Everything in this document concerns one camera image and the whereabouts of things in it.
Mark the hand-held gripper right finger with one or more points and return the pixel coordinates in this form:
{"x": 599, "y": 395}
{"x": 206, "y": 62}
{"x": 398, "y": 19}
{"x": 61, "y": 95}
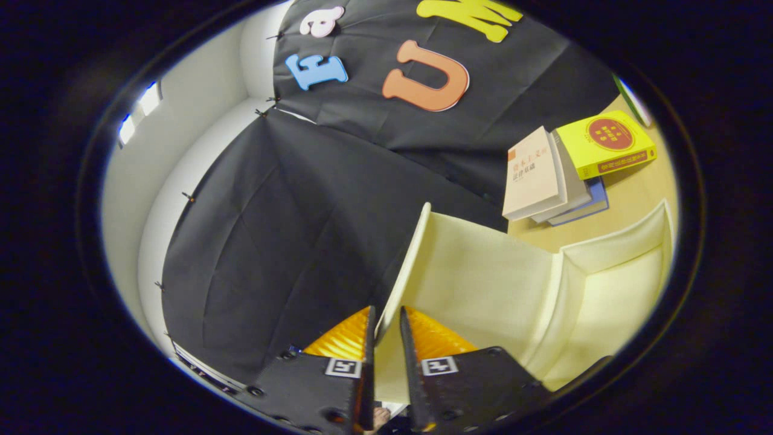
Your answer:
{"x": 412, "y": 374}

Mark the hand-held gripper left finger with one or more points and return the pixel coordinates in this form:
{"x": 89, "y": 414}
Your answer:
{"x": 368, "y": 386}

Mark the cream fabric storage box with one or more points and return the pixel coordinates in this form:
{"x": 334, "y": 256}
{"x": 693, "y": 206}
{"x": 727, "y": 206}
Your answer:
{"x": 483, "y": 272}

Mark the black backdrop cloth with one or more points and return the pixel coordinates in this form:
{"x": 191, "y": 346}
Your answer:
{"x": 302, "y": 241}

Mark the beige book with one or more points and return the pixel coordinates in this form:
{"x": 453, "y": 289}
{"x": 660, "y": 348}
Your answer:
{"x": 531, "y": 175}

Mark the white book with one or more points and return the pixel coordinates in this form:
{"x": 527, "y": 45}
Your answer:
{"x": 577, "y": 190}

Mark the blue book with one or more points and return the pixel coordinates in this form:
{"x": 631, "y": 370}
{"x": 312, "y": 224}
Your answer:
{"x": 598, "y": 199}

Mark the yellow book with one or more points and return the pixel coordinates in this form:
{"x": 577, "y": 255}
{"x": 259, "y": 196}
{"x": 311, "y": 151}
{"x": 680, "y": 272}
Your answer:
{"x": 580, "y": 154}

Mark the ceiling light panel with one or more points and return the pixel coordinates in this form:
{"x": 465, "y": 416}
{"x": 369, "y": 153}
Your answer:
{"x": 149, "y": 99}

